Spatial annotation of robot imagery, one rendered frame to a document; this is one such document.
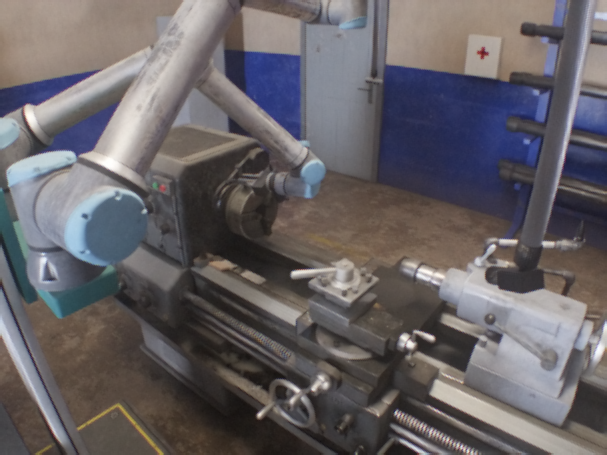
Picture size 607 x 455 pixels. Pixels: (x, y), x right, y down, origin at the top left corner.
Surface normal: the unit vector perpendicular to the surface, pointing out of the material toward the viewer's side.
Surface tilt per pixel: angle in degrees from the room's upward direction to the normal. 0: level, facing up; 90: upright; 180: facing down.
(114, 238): 94
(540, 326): 82
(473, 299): 86
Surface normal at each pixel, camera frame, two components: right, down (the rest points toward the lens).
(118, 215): 0.78, 0.35
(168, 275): -0.33, -0.55
